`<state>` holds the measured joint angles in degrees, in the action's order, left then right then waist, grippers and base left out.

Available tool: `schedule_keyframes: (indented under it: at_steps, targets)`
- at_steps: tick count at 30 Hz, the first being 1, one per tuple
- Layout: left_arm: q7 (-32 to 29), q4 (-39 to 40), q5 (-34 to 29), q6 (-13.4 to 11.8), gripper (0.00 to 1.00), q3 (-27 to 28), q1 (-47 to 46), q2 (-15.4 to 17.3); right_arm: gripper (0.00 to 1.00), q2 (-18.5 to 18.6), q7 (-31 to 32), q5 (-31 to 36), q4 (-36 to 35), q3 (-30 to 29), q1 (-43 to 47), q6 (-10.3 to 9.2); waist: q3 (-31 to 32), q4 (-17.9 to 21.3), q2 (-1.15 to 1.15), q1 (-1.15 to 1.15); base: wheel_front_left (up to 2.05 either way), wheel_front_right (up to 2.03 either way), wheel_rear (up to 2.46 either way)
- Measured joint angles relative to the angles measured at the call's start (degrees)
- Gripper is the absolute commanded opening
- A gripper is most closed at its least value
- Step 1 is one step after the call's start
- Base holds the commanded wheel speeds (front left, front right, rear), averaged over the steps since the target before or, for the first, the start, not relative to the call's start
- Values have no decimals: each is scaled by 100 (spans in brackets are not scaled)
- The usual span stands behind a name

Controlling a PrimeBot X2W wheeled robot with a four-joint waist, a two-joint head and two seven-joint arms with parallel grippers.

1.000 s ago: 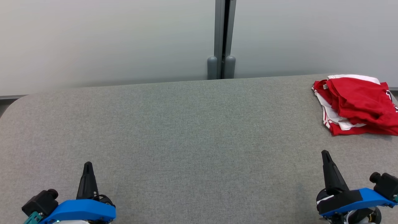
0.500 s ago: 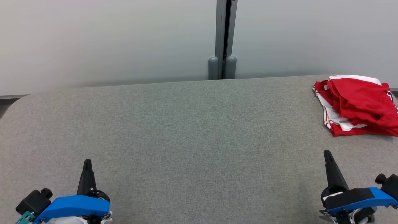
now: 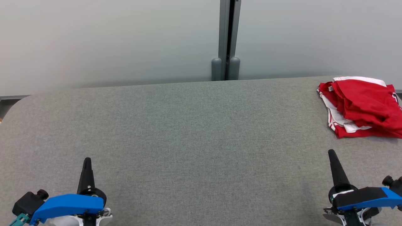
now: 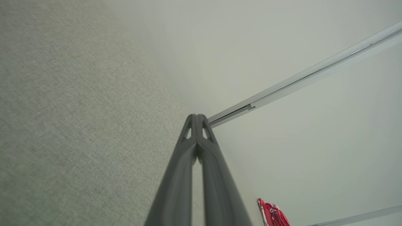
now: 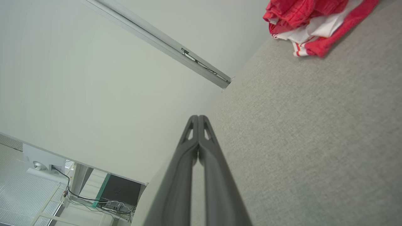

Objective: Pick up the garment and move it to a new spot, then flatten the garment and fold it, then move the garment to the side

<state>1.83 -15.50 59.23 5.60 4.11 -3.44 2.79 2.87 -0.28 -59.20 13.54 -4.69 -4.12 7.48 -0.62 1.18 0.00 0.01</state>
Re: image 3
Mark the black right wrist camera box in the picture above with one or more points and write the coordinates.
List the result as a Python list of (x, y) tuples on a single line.
[(396, 185)]

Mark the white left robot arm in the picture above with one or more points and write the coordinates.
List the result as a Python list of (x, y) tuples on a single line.
[(69, 221)]

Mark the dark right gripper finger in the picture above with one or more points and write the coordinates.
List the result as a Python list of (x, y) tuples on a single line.
[(337, 171)]

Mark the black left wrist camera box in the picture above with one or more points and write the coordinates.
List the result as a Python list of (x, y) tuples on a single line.
[(26, 204)]

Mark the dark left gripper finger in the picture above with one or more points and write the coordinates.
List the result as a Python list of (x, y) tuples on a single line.
[(86, 177)]

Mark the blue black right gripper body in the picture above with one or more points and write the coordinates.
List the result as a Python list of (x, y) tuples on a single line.
[(364, 197)]

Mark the grey double partition post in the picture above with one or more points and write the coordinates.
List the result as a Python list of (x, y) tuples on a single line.
[(223, 31)]

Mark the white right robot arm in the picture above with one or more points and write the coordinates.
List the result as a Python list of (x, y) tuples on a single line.
[(366, 219)]

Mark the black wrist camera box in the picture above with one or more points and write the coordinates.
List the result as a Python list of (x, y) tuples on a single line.
[(396, 185), (26, 204)]

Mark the red jersey shirt white sleeves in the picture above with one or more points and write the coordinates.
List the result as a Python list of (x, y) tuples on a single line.
[(361, 134)]

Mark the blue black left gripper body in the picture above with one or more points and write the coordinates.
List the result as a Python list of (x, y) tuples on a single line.
[(66, 205)]

